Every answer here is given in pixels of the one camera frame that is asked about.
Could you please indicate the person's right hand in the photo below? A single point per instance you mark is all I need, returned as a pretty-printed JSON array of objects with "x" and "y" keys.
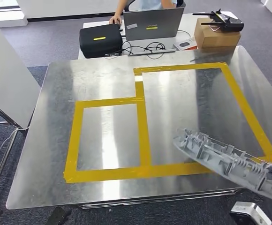
[{"x": 115, "y": 19}]

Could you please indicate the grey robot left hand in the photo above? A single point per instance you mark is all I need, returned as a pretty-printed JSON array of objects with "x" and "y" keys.
[{"x": 67, "y": 214}]

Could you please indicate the grey ribbed plastic trim part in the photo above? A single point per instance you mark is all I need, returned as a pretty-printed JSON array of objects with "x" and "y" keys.
[{"x": 232, "y": 161}]

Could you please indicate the stainless steel workbench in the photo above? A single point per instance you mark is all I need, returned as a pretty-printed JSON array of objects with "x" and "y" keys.
[{"x": 56, "y": 124}]

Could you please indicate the black carry case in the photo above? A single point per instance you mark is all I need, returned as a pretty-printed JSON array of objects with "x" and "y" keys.
[{"x": 98, "y": 43}]

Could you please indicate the grey laptop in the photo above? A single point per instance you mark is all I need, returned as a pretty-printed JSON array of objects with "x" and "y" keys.
[{"x": 149, "y": 21}]

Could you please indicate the person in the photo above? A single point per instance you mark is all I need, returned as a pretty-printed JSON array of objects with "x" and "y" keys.
[{"x": 149, "y": 3}]

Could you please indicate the grey slim keyboard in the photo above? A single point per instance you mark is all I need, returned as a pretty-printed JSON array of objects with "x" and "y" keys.
[{"x": 149, "y": 52}]

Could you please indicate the white desk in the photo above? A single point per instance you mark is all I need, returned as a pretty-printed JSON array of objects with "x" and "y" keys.
[{"x": 187, "y": 23}]

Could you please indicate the small white product box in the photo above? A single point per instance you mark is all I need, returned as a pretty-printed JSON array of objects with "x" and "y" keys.
[{"x": 185, "y": 44}]

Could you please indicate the yellow double-rectangle tape outline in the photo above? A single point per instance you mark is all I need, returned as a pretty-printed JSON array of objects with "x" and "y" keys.
[{"x": 143, "y": 130}]

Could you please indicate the brown cardboard box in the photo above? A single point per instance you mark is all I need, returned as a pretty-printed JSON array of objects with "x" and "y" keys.
[{"x": 211, "y": 37}]

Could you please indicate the black controller with antennas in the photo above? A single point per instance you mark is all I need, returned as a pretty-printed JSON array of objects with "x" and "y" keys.
[{"x": 230, "y": 24}]

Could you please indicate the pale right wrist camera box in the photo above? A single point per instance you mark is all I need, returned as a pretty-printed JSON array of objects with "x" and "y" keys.
[{"x": 248, "y": 214}]

